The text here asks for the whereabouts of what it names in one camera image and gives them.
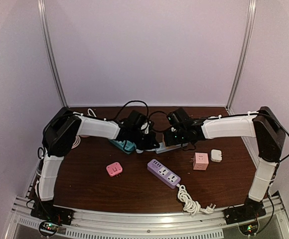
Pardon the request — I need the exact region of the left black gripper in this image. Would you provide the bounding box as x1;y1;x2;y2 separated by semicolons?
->
130;129;160;151

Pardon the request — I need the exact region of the teal power strip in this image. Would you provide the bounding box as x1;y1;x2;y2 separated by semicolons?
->
109;139;136;154

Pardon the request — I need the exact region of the blue-grey power strip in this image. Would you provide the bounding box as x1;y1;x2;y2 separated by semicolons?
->
155;142;181;154

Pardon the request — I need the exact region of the pink cube socket adapter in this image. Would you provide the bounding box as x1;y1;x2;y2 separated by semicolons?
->
191;152;209;171

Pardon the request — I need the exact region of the white plug adapter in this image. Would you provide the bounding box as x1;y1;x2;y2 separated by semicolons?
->
210;149;223;163

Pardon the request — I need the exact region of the pink square plug adapter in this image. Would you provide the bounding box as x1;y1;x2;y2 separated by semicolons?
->
106;162;123;177

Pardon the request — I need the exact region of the purple power strip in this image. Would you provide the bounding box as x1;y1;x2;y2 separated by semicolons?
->
147;159;181;189

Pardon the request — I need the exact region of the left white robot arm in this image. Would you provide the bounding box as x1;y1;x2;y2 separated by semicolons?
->
35;108;159;221

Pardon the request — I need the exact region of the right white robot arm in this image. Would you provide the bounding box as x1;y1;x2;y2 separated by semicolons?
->
162;107;286;220

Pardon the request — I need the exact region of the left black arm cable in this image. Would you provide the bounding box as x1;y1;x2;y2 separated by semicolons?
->
37;100;150;160

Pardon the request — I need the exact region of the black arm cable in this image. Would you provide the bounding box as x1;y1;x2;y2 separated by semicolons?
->
37;100;150;160
148;111;289;162

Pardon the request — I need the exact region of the white bundled power cord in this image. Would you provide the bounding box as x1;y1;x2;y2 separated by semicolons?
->
177;183;216;216

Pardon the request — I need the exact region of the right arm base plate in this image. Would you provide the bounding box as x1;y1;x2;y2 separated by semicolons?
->
223;198;266;225

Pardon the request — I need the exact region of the aluminium front rail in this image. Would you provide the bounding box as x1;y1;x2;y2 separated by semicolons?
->
3;196;289;239

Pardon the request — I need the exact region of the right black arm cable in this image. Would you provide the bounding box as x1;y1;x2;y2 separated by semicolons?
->
148;111;289;162

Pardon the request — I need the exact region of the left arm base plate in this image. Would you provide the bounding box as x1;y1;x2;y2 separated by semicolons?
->
30;202;74;225

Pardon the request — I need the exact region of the right aluminium corner post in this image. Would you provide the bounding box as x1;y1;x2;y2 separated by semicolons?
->
226;0;257;112

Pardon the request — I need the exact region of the aluminium corner post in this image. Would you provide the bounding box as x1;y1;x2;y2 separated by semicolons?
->
37;0;68;107
226;0;257;112

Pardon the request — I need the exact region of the left aluminium corner post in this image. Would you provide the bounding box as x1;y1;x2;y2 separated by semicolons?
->
37;0;68;107

